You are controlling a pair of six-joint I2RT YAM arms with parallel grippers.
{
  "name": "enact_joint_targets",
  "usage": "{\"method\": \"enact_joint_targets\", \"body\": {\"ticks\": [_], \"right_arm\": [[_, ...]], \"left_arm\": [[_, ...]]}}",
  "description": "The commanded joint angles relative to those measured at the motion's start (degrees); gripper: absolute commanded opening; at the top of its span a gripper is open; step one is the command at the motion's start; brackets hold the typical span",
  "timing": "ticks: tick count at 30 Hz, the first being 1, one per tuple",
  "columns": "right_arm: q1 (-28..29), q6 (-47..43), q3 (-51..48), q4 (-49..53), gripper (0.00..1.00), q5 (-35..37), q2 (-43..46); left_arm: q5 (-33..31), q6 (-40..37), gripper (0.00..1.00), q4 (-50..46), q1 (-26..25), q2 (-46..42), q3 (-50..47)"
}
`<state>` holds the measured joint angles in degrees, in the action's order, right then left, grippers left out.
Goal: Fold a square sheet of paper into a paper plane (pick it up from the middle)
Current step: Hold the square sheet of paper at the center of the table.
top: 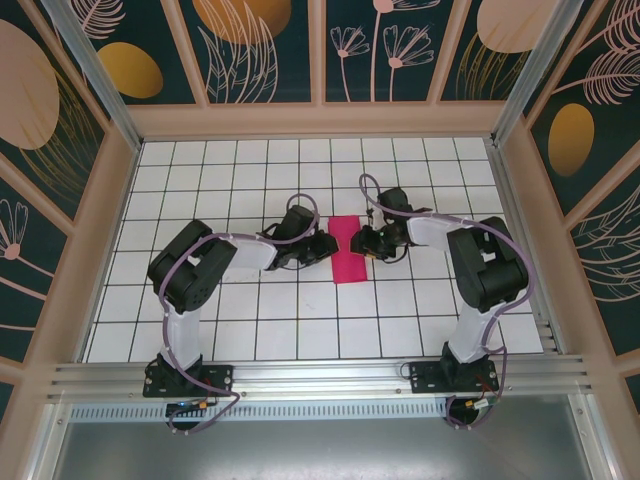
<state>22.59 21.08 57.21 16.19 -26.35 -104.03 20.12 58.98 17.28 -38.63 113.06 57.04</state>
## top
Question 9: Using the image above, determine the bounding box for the magenta cloth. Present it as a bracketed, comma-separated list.
[327, 214, 369, 286]

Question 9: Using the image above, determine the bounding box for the grey metal panel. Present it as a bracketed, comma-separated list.
[29, 419, 616, 480]

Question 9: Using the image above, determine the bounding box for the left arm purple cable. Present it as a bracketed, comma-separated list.
[157, 192, 321, 436]

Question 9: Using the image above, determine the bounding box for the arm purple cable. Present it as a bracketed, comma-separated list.
[157, 192, 321, 436]
[358, 172, 535, 432]

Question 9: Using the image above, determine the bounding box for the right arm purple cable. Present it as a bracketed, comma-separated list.
[358, 172, 535, 432]

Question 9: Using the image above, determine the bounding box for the long aluminium mounting rail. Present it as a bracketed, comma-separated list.
[47, 353, 599, 401]

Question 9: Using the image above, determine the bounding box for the aluminium side rail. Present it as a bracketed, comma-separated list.
[487, 139, 566, 356]

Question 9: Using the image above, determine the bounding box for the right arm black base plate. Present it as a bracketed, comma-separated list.
[408, 360, 500, 395]

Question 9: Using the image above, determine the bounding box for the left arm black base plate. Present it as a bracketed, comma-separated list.
[142, 363, 236, 399]

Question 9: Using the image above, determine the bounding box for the aluminium corner post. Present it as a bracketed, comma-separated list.
[39, 0, 144, 151]
[489, 0, 581, 146]

